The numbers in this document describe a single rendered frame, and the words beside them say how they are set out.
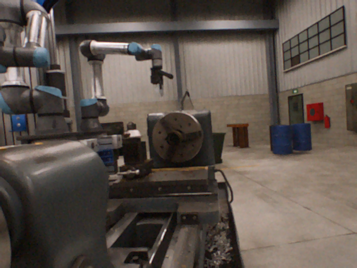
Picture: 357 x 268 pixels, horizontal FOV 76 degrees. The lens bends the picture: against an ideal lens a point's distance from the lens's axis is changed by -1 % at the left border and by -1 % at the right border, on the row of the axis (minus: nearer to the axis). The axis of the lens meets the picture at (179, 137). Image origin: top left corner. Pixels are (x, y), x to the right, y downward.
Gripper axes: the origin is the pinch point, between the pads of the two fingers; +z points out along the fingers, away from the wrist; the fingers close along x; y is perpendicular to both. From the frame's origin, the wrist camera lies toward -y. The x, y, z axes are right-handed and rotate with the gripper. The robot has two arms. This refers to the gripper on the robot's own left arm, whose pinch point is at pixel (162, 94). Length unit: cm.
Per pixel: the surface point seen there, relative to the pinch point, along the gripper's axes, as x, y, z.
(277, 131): -586, -243, 65
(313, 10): -836, -477, -391
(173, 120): 23.6, -10.0, 19.2
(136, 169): 85, -4, 37
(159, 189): 89, -13, 44
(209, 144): 8.4, -31.1, 36.7
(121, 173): 87, 1, 38
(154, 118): 7.4, 5.3, 16.8
